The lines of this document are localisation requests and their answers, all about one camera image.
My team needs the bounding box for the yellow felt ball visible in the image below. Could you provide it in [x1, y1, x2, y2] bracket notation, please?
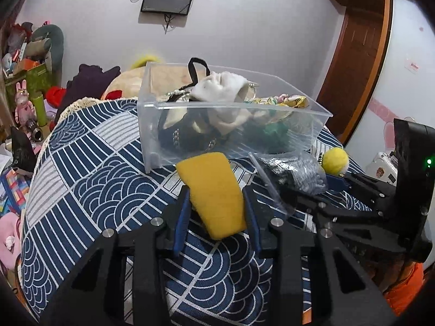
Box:
[321, 147, 350, 177]

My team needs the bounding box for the green cardboard box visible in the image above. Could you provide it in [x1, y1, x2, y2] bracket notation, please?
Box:
[5, 62, 59, 102]

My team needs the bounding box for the white sock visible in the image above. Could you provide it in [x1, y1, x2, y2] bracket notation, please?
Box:
[188, 71, 254, 134]

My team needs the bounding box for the black camera lens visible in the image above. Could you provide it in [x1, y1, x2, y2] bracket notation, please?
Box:
[25, 119, 43, 141]

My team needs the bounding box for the red plush item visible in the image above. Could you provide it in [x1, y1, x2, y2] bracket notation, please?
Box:
[45, 86, 68, 108]

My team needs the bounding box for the green cloth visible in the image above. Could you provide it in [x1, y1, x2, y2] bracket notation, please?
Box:
[263, 117, 300, 146]

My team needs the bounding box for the person's right forearm orange sleeve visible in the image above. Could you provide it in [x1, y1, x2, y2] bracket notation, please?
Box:
[382, 261, 427, 317]

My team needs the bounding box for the yellow plush toy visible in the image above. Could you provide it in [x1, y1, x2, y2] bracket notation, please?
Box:
[130, 52, 164, 70]

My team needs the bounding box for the pink rabbit figure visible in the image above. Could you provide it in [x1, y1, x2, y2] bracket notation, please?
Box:
[14, 79, 36, 127]

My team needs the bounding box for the yellow sponge cloth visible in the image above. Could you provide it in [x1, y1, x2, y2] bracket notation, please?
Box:
[176, 153, 247, 240]

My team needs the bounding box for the black pointed figure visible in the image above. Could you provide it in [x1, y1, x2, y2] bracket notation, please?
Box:
[10, 126, 37, 176]

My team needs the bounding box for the clear plastic storage box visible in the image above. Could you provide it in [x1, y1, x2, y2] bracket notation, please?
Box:
[137, 62, 334, 174]

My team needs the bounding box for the yellow patterned scarf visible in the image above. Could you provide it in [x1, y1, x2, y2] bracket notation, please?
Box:
[253, 93, 309, 109]

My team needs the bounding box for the grey green plush toy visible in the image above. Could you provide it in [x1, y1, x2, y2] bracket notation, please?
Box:
[25, 24, 65, 73]

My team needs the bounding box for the pink plush toy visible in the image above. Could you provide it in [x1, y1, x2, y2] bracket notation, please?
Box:
[0, 212, 24, 272]

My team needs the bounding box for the black studded bag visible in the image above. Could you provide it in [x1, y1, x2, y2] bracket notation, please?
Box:
[157, 57, 225, 153]

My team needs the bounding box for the colourful checked book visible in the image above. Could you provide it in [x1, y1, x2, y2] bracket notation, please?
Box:
[0, 168, 33, 214]

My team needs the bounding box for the green cylinder tube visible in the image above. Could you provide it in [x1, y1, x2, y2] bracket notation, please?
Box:
[33, 92, 49, 127]

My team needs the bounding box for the blue wave-pattern tablecloth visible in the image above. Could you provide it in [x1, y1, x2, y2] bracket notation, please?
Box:
[18, 98, 374, 326]

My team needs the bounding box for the beige pillow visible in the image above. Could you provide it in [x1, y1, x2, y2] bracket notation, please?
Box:
[102, 64, 191, 101]

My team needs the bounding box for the white stickered device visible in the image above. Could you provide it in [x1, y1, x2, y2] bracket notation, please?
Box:
[364, 151, 399, 187]

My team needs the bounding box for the brown wooden door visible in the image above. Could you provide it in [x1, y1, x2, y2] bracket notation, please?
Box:
[313, 0, 395, 145]

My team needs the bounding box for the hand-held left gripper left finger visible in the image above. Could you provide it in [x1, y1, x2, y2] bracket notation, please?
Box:
[41, 185, 191, 326]

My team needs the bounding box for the white wardrobe panel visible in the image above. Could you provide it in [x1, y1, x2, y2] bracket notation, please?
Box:
[343, 0, 435, 174]

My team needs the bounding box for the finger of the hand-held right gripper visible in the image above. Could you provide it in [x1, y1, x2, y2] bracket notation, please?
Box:
[324, 173, 399, 202]
[292, 190, 408, 255]

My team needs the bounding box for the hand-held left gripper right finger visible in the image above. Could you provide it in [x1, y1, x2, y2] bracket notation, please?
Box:
[241, 186, 397, 326]

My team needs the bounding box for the plastic bag with dark item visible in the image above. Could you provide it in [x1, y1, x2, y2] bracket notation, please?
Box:
[249, 150, 327, 218]

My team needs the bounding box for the dark purple cloth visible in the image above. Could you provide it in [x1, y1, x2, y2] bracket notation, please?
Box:
[64, 63, 122, 109]

